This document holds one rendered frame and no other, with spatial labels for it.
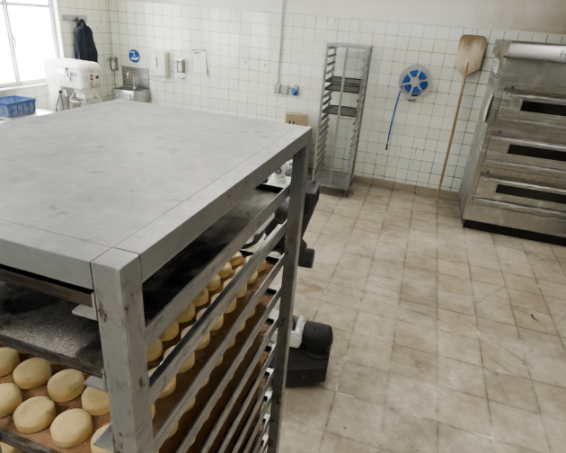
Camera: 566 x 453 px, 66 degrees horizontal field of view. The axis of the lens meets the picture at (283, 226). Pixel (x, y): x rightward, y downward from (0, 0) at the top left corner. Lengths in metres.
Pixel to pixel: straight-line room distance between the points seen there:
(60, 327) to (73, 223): 0.15
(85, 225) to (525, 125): 4.91
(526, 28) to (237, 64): 3.60
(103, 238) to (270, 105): 6.05
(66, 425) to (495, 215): 5.06
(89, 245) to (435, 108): 5.79
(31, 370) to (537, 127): 4.92
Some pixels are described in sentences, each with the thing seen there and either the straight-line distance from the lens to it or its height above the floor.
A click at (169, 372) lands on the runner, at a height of 1.59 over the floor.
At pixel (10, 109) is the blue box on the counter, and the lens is 5.54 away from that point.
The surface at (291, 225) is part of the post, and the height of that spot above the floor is 1.60.
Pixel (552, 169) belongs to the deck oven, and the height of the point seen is 0.85.
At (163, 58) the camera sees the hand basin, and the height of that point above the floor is 1.38.
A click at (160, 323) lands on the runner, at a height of 1.68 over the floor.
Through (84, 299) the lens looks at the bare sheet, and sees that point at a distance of 0.46.
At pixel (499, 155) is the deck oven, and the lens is 5.18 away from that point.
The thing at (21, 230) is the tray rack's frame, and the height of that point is 1.82.
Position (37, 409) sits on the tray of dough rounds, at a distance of 0.73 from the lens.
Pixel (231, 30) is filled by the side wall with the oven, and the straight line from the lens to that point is 6.59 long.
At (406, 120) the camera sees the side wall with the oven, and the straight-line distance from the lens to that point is 6.11.
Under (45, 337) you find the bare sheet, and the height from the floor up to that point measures 1.67.
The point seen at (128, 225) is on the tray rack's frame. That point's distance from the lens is 0.47.
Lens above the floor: 2.02
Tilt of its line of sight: 25 degrees down
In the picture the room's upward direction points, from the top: 5 degrees clockwise
